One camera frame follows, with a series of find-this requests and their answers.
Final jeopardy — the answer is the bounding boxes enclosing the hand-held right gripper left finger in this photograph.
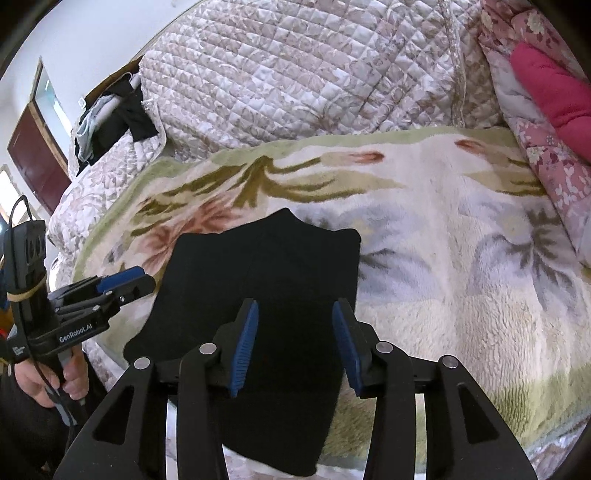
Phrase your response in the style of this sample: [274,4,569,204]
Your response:
[53,298,260,480]

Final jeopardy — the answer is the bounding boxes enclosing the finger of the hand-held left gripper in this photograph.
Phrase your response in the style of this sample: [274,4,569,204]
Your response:
[115,275,157,304]
[96,266,144,294]

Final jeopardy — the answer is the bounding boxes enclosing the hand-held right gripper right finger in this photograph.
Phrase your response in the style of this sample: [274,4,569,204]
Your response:
[331,298,539,480]

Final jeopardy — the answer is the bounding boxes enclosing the black pants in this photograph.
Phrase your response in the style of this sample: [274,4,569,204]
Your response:
[124,208,362,478]

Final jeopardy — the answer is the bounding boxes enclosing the person's left forearm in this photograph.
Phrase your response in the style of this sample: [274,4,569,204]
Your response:
[0,369,88,480]

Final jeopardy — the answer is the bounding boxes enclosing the person's left hand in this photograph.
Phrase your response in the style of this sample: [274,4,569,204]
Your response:
[14,352,90,408]

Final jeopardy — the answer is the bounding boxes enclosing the bright window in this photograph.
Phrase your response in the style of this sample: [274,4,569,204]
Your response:
[0,164,24,227]

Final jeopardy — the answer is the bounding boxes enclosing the floral fleece blanket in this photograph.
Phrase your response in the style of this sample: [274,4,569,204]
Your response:
[74,126,591,462]

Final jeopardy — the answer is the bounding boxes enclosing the dark red wooden door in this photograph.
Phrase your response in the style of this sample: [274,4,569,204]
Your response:
[7,58,75,206]

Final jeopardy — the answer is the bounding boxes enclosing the grey garment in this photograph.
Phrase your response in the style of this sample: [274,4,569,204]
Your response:
[73,95,118,168]

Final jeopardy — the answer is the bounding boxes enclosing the black garment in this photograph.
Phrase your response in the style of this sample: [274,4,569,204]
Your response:
[99,83,160,155]

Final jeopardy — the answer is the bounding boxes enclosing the brown wooden board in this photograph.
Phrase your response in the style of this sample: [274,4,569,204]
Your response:
[84,56,141,104]

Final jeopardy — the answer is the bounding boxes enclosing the beige quilted bedspread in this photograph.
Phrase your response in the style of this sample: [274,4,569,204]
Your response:
[46,0,585,480]

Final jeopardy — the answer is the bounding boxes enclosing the pink floral comforter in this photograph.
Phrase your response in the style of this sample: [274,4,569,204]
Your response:
[478,0,591,268]

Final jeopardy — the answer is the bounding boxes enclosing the pink fleece cloth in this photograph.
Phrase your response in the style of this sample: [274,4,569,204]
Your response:
[510,41,591,164]

